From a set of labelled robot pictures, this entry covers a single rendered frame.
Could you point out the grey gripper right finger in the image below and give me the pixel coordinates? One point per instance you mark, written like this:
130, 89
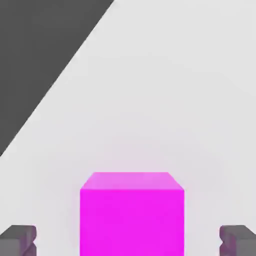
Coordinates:
240, 243

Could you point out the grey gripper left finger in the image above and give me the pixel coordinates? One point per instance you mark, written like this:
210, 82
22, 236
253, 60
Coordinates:
16, 242

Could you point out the small magenta cube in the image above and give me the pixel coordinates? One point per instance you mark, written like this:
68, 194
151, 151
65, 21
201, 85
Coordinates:
132, 220

